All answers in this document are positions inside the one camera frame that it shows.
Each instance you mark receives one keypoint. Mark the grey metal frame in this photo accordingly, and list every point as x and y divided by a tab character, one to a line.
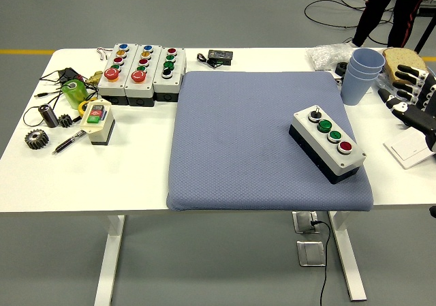
431	2

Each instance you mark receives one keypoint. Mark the white wall switch plate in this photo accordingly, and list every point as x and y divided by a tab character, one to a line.
407	149

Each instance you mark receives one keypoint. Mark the large steel gear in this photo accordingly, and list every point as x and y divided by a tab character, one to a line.
39	141

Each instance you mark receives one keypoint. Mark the brass fitting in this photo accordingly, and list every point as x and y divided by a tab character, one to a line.
93	78

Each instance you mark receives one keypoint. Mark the black metal stand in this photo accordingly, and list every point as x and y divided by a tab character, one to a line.
425	33

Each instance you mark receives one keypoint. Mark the blue-grey padded mat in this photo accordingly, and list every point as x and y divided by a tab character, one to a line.
238	132

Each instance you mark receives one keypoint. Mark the white table leg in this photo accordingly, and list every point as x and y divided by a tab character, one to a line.
347	258
109	258

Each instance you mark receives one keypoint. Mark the grey four-button control box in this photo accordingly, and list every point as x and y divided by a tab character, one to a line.
324	126

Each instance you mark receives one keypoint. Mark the small black gear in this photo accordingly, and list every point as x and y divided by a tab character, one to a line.
64	121

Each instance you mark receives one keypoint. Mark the black digital meter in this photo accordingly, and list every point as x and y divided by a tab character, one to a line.
221	55

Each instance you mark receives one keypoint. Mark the black cylindrical capacitor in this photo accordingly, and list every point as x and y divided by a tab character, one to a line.
50	117

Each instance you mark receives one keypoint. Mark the silver floor socket box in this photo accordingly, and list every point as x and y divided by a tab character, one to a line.
301	222
310	253

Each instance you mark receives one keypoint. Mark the grey box with black knob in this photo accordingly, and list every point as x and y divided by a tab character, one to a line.
167	86

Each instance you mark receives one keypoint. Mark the robot right hand white black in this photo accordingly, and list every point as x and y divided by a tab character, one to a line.
419	118

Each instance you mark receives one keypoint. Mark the clear bubble wrap bag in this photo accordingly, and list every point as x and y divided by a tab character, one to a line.
323	57

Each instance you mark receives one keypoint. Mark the green translucent cylinder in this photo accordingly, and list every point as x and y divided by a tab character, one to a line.
76	96

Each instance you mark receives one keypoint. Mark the bread slice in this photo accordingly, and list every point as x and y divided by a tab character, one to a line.
405	60

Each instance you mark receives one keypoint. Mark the black pen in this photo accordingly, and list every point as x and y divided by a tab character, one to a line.
68	143

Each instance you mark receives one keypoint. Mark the yellow tape roll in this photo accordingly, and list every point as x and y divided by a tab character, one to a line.
81	108

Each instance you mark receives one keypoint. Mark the cream start-stop switch box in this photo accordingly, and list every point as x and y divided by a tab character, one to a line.
98	135

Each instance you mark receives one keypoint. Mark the white printed paper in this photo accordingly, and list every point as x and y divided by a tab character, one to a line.
337	78

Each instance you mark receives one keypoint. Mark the grey five-button control box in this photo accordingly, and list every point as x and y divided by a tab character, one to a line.
112	89
139	89

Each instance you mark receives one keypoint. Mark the person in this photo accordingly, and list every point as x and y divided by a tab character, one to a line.
402	19

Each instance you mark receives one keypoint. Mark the blue plastic cup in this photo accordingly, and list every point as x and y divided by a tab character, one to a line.
354	93
369	62
356	71

